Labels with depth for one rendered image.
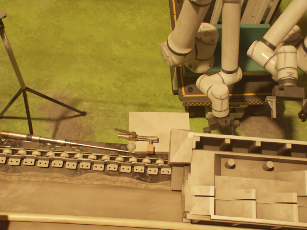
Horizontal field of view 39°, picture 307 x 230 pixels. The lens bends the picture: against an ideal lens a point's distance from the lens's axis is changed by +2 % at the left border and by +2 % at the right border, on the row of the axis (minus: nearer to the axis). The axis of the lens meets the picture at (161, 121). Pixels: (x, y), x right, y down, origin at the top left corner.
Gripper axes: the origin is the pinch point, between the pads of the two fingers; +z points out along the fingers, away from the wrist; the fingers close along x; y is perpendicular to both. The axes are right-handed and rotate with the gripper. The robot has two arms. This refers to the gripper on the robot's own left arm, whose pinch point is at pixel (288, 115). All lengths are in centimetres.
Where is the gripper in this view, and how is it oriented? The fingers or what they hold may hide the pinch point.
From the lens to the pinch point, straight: 202.9
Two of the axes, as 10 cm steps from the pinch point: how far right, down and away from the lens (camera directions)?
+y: 0.8, -3.1, -9.5
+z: -0.6, 9.5, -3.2
